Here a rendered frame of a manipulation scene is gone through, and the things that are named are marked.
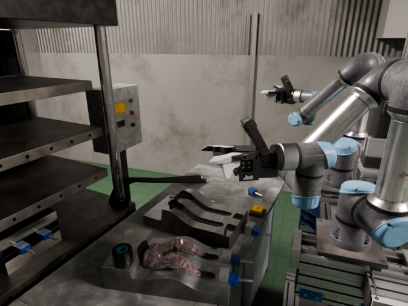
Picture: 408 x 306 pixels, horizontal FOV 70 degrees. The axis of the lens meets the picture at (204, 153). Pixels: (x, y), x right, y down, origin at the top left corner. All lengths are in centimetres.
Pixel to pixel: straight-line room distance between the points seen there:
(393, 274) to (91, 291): 112
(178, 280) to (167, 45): 301
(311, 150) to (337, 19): 267
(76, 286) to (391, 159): 122
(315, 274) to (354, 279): 14
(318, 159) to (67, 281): 110
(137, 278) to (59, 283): 35
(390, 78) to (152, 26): 321
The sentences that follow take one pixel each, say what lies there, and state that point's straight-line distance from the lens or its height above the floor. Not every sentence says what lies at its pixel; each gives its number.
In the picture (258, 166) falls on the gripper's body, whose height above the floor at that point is 143.
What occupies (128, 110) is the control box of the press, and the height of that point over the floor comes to 132.
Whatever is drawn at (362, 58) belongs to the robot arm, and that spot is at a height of 166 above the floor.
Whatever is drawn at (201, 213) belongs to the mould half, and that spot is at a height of 89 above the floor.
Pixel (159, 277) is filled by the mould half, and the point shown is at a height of 89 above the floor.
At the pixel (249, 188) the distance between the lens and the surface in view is 192.
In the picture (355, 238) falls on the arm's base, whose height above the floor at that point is 109.
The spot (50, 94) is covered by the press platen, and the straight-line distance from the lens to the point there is 154.
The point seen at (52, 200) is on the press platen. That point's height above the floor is 102.
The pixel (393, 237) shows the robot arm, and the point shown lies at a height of 120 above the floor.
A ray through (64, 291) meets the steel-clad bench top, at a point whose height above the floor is 80.
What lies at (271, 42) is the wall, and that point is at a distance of 341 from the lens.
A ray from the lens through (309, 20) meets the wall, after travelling 339.
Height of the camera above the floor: 172
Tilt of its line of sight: 21 degrees down
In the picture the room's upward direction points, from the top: straight up
